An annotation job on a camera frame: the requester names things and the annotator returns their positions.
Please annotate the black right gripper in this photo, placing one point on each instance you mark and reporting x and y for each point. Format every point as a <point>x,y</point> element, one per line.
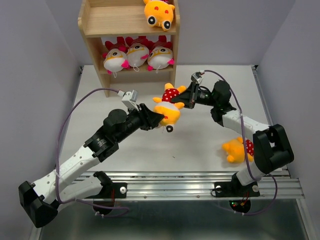
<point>188,97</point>

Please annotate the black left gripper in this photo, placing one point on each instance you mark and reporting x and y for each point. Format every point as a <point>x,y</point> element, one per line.
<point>149,119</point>

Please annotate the orange plush toy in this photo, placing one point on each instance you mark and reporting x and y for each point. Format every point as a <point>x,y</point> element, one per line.
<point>166,107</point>

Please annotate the white pink striped plush toy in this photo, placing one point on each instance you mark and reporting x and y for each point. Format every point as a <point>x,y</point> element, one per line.
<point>138,51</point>

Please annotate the orange plush toy face down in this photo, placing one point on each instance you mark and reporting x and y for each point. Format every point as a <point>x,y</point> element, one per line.
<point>235,150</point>

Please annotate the orange plush toy polka-dot dress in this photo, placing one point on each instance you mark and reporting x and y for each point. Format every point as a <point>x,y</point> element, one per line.
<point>159,13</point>

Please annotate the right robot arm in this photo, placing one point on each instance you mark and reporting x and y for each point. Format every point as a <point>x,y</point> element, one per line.
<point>271,146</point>

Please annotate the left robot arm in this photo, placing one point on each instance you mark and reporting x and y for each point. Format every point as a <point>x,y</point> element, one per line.
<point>41,199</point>

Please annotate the wooden shelf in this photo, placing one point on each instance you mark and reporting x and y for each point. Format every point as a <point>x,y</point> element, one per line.
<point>104,20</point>

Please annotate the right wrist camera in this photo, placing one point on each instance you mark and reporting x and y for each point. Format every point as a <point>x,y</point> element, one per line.
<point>197,77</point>

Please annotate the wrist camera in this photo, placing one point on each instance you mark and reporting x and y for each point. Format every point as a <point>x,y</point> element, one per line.
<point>197,77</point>
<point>129,99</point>

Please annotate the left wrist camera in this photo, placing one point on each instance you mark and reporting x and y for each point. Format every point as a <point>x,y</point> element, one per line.
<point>129,99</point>

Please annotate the aluminium rail base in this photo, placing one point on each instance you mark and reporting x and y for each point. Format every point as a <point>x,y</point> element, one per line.
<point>157,166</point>

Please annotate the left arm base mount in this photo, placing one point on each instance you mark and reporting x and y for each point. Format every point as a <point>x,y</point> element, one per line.
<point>108,195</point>

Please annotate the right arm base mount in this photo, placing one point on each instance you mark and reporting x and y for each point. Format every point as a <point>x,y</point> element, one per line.
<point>239,195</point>

